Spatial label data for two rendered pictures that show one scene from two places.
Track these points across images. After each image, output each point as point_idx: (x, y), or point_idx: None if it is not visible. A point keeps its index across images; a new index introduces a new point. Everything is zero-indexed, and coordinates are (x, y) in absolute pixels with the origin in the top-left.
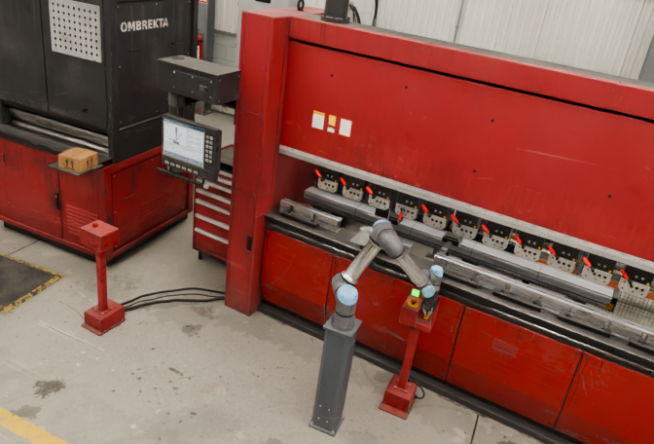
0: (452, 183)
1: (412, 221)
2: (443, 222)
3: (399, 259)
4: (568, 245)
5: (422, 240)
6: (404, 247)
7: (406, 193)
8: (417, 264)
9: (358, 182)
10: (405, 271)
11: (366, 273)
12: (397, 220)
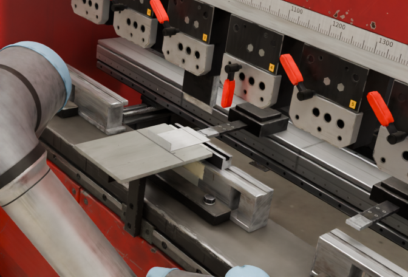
0: None
1: (312, 136)
2: (347, 123)
3: (5, 204)
4: None
5: (326, 189)
6: (34, 155)
7: (249, 19)
8: (267, 254)
9: None
10: (49, 263)
11: (138, 253)
12: (261, 123)
